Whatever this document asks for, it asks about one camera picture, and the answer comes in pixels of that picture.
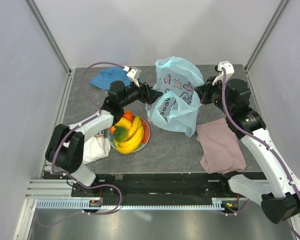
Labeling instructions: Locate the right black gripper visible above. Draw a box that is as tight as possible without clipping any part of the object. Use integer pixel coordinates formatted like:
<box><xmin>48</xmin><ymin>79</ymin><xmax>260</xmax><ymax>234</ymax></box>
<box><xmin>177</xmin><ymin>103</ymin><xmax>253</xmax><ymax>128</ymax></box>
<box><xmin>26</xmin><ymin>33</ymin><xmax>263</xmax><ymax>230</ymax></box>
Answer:
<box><xmin>195</xmin><ymin>75</ymin><xmax>234</xmax><ymax>116</ymax></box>

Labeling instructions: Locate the purple cable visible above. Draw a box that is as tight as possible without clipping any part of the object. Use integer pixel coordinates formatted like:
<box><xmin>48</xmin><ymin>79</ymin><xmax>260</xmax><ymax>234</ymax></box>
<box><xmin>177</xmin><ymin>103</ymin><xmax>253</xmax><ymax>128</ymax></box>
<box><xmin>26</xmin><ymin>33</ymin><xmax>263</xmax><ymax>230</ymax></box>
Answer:
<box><xmin>221</xmin><ymin>66</ymin><xmax>300</xmax><ymax>240</ymax></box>
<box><xmin>49</xmin><ymin>61</ymin><xmax>126</xmax><ymax>187</ymax></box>

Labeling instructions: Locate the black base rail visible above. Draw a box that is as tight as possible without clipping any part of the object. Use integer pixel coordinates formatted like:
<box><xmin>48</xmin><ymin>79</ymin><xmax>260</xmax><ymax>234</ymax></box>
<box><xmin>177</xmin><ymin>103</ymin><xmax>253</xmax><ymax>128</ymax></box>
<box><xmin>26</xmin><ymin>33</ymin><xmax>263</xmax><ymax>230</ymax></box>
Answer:
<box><xmin>71</xmin><ymin>172</ymin><xmax>238</xmax><ymax>199</ymax></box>

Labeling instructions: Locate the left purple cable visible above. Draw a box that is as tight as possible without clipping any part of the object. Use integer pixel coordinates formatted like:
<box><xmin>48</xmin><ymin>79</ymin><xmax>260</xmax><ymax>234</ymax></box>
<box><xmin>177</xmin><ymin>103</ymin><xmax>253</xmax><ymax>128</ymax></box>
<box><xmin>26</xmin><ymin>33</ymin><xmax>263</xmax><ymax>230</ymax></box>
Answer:
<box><xmin>49</xmin><ymin>61</ymin><xmax>126</xmax><ymax>187</ymax></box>

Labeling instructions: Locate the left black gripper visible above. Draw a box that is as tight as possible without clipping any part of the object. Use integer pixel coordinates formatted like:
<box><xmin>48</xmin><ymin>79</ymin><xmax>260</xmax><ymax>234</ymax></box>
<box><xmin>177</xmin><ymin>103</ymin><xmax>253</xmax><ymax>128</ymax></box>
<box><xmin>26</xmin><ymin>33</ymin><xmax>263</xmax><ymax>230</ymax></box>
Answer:
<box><xmin>120</xmin><ymin>78</ymin><xmax>163</xmax><ymax>108</ymax></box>

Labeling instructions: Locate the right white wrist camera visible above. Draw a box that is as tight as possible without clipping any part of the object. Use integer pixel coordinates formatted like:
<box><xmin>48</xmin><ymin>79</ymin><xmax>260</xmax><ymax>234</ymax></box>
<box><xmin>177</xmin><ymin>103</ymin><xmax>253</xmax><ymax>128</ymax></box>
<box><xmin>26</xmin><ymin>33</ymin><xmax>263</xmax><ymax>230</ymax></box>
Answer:
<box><xmin>212</xmin><ymin>61</ymin><xmax>235</xmax><ymax>86</ymax></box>

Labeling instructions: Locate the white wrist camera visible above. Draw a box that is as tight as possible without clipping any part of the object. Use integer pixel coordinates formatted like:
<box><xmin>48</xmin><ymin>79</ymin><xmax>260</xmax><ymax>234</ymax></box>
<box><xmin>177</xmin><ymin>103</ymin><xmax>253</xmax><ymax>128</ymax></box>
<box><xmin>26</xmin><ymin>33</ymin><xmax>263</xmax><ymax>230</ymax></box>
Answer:
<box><xmin>123</xmin><ymin>66</ymin><xmax>142</xmax><ymax>88</ymax></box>
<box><xmin>212</xmin><ymin>61</ymin><xmax>235</xmax><ymax>86</ymax></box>

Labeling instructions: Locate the yellow banana bunch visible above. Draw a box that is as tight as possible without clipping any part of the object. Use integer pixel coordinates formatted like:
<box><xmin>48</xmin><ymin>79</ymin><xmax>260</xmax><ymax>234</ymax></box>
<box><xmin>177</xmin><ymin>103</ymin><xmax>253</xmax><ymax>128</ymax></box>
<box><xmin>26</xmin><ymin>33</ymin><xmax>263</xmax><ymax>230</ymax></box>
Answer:
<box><xmin>114</xmin><ymin>116</ymin><xmax>144</xmax><ymax>155</ymax></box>

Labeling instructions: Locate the white printed t-shirt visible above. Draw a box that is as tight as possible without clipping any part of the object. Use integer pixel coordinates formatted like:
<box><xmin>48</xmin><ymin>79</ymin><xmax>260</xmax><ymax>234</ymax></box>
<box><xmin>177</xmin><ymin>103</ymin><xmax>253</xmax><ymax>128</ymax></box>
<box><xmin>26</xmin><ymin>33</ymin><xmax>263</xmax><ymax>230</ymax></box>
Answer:
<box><xmin>83</xmin><ymin>130</ymin><xmax>111</xmax><ymax>165</ymax></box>

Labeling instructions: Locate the white slotted cable duct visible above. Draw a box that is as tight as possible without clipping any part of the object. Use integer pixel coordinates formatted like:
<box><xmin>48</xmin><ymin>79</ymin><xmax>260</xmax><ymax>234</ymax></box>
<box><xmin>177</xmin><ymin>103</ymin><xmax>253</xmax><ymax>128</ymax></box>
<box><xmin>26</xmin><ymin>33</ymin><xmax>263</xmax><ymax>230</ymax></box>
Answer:
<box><xmin>35</xmin><ymin>199</ymin><xmax>225</xmax><ymax>211</ymax></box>

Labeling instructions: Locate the light blue plastic bag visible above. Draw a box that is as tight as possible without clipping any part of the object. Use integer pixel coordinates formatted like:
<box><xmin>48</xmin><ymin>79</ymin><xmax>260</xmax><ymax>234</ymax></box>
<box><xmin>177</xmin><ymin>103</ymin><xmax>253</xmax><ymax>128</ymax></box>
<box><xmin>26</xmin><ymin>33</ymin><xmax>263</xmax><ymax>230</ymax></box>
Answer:
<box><xmin>146</xmin><ymin>56</ymin><xmax>205</xmax><ymax>137</ymax></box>

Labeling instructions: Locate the pink folded cloth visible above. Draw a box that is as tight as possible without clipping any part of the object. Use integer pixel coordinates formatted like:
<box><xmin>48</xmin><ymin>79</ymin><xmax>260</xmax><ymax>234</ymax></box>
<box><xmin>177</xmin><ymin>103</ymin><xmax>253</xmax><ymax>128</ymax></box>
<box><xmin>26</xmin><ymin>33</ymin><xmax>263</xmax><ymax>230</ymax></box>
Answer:
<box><xmin>196</xmin><ymin>118</ymin><xmax>247</xmax><ymax>174</ymax></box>

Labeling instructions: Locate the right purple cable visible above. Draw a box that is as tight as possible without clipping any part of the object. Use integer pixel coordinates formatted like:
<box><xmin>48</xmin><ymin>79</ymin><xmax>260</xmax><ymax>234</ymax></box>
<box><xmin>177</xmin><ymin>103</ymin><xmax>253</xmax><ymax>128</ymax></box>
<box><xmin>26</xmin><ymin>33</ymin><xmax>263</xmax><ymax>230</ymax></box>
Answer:
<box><xmin>221</xmin><ymin>66</ymin><xmax>300</xmax><ymax>240</ymax></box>

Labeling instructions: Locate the blue bucket hat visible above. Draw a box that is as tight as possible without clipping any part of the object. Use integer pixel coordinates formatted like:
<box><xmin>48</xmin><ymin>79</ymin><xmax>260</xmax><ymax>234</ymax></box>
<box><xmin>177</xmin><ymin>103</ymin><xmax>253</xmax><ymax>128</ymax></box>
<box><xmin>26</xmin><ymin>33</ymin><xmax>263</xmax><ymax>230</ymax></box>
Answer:
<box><xmin>90</xmin><ymin>66</ymin><xmax>131</xmax><ymax>91</ymax></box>

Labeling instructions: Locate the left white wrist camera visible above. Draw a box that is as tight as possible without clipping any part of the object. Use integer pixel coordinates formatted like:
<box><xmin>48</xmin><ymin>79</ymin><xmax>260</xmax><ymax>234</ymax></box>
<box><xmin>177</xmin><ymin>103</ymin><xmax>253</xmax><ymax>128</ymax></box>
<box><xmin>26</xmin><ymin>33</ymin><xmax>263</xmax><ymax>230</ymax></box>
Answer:
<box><xmin>123</xmin><ymin>66</ymin><xmax>142</xmax><ymax>88</ymax></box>

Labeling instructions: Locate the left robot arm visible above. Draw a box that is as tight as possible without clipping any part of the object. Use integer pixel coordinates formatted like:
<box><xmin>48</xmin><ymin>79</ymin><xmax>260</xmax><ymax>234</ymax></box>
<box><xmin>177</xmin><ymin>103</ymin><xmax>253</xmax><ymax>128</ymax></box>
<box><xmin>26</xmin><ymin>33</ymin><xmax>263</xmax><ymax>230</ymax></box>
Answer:
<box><xmin>45</xmin><ymin>81</ymin><xmax>163</xmax><ymax>197</ymax></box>

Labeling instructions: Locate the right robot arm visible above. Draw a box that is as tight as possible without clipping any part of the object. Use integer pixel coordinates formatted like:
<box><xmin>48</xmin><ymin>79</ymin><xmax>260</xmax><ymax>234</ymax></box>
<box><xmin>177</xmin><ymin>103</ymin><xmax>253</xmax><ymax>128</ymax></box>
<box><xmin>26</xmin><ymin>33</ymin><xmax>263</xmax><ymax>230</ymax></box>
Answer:
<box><xmin>194</xmin><ymin>78</ymin><xmax>300</xmax><ymax>224</ymax></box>

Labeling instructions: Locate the small orange tangerine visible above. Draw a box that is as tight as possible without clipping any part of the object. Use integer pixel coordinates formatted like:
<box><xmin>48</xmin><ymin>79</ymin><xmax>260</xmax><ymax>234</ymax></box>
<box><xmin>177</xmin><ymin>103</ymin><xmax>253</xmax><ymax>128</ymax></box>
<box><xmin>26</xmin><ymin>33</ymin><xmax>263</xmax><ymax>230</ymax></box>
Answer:
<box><xmin>110</xmin><ymin>125</ymin><xmax>116</xmax><ymax>135</ymax></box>

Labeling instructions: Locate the orange persimmon fruit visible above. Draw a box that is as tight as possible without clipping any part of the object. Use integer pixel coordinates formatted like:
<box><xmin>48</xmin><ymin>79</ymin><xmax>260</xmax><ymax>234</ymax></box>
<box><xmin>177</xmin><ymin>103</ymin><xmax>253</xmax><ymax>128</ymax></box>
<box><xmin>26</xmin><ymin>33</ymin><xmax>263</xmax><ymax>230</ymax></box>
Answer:
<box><xmin>122</xmin><ymin>110</ymin><xmax>134</xmax><ymax>123</ymax></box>

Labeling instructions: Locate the round fruit plate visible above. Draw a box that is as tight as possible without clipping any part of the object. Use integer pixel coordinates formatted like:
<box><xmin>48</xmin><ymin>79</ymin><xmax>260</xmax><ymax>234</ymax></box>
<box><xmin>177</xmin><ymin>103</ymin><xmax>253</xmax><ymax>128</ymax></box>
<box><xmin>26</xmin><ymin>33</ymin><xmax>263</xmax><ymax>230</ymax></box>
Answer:
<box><xmin>108</xmin><ymin>117</ymin><xmax>150</xmax><ymax>152</ymax></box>

